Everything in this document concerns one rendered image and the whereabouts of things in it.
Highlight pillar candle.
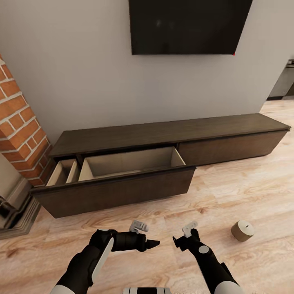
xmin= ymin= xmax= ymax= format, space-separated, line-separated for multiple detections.
xmin=231 ymin=220 xmax=254 ymax=242

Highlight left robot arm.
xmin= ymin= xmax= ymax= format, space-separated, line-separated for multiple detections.
xmin=49 ymin=220 xmax=160 ymax=294

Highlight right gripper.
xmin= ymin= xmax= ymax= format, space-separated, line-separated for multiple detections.
xmin=173 ymin=229 xmax=200 ymax=252

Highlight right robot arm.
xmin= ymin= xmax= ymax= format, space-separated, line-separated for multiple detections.
xmin=173 ymin=221 xmax=245 ymax=294

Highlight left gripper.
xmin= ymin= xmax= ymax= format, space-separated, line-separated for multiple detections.
xmin=123 ymin=232 xmax=160 ymax=252

